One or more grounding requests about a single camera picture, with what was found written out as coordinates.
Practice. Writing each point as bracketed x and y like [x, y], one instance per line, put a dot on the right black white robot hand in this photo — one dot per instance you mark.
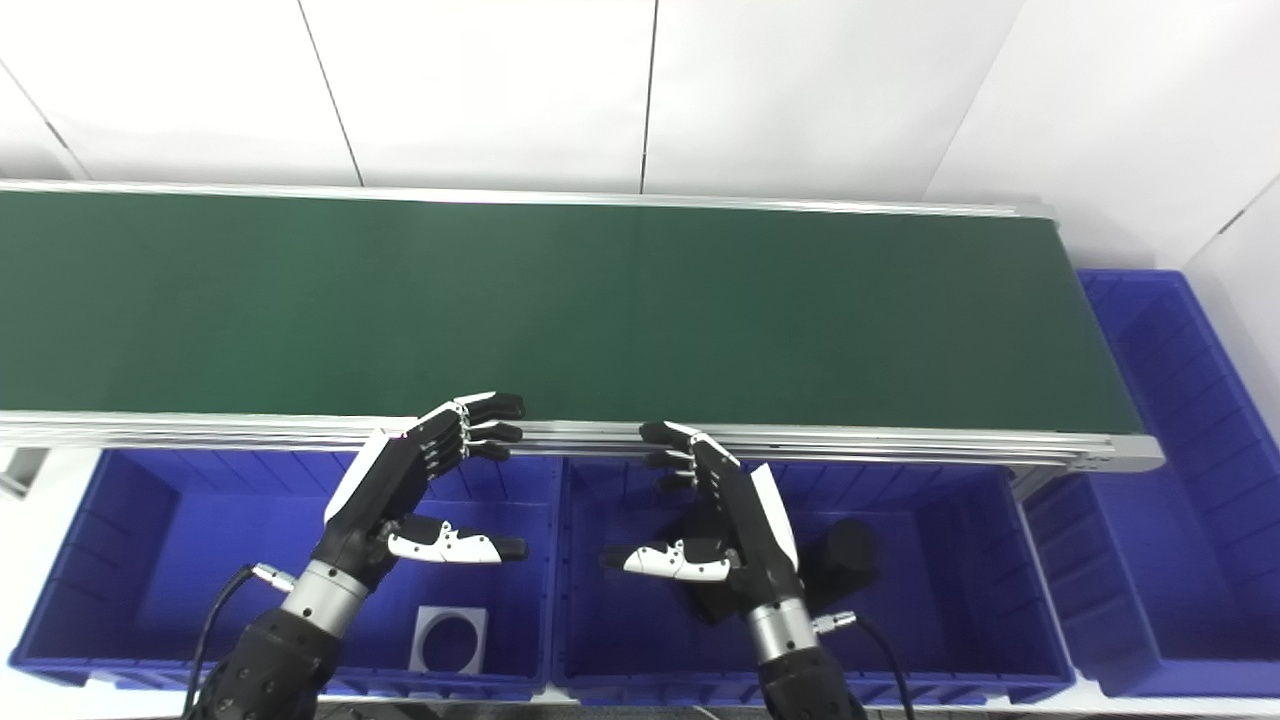
[740, 520]

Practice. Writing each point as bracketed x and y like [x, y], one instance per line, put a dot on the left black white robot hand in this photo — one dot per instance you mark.
[385, 490]

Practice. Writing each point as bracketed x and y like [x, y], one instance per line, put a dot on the black cylinder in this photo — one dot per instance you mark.
[845, 560]

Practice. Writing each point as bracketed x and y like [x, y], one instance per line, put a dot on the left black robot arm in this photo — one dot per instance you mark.
[270, 660]

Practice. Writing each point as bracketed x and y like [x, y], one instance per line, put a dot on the green conveyor belt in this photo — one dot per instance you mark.
[600, 310]
[250, 430]

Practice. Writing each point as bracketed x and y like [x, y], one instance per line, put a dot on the blue plastic bin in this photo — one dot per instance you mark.
[950, 600]
[1160, 500]
[200, 560]

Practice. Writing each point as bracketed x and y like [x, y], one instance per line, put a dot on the aluminium conveyor leg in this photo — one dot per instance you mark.
[1035, 480]
[20, 470]

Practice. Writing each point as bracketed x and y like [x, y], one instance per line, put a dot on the gray square plate with hole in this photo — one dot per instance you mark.
[425, 622]

